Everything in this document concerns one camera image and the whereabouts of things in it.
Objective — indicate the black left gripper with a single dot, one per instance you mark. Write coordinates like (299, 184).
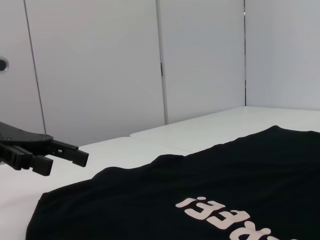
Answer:
(27, 140)

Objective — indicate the black shirt with FREE print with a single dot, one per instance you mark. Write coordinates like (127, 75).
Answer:
(175, 190)

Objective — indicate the white fixture with black knob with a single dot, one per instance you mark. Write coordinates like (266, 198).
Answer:
(2, 64)

